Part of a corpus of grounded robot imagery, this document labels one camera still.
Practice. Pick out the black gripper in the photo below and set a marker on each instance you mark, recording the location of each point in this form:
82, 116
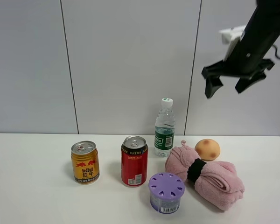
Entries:
246, 62

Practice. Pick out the brown potato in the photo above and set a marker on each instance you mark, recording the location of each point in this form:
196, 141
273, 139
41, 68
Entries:
208, 149

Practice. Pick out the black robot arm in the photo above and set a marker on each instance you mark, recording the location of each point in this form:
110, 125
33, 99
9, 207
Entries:
264, 24

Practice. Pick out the clear water bottle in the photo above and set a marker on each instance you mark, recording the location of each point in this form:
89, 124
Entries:
164, 128

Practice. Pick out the pink rolled towel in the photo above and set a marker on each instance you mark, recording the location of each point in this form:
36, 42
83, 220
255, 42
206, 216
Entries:
215, 181

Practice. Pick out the red soda can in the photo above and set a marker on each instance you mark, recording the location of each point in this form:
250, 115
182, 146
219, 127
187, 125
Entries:
134, 160

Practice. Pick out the purple air freshener jar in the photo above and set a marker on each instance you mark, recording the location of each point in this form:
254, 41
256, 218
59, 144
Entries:
166, 190

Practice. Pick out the gold Red Bull can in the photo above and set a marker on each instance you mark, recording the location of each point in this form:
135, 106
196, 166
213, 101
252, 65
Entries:
85, 163

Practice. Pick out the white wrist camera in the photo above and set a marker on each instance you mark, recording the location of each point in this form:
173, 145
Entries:
231, 37

